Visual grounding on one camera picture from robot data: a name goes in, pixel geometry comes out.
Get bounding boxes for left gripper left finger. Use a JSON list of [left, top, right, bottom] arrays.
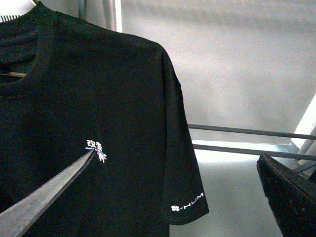
[[0, 151, 95, 237]]

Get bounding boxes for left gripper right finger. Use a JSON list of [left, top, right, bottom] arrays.
[[257, 154, 316, 237]]

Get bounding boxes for black printed t-shirt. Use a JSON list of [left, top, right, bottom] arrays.
[[0, 2, 209, 237]]

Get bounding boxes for metallic clothes hanger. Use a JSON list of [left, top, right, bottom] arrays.
[[0, 0, 37, 82]]

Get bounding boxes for grey perforated metal rack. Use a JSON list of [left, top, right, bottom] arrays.
[[78, 0, 316, 178]]

